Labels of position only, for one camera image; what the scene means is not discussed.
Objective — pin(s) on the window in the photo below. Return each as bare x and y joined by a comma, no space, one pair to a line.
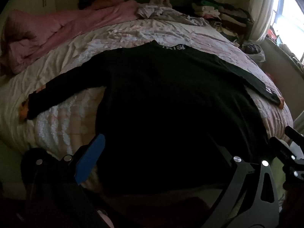
289,16

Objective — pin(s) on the pile of folded clothes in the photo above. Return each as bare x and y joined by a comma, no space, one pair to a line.
225,14

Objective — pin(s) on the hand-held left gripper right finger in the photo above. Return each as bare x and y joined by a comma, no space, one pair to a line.
239,171

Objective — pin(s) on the white curtain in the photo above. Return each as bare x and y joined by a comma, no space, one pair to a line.
263,9

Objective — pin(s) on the pink duvet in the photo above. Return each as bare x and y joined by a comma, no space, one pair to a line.
52,28

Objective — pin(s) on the plastic bag with clothes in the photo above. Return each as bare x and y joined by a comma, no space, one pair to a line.
254,51

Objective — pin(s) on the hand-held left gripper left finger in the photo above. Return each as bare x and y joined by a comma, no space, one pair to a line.
92,154

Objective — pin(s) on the black long-sleeve shirt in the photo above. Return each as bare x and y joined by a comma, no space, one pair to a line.
166,104

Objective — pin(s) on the crumpled lilac cloth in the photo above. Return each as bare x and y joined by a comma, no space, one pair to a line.
166,11

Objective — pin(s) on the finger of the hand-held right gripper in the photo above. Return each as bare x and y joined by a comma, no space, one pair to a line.
282,150
294,134

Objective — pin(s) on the bed with pale quilt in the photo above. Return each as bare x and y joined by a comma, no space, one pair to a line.
61,59

